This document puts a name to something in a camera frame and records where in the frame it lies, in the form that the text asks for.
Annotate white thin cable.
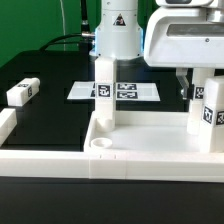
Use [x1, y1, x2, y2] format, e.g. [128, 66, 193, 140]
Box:
[59, 0, 67, 52]

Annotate black cable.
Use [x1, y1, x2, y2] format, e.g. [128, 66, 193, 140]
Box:
[39, 0, 98, 52]

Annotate white desk top tray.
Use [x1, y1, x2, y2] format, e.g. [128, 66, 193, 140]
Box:
[83, 110, 224, 155]

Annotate white front fence bar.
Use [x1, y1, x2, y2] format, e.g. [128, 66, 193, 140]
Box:
[0, 150, 224, 183]

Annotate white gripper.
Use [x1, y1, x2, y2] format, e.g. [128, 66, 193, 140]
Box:
[144, 7, 224, 100]

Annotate white left fence block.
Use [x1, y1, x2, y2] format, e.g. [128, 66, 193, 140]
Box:
[0, 108, 17, 147]

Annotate fiducial marker sheet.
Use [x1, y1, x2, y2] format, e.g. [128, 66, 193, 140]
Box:
[67, 81, 160, 102]

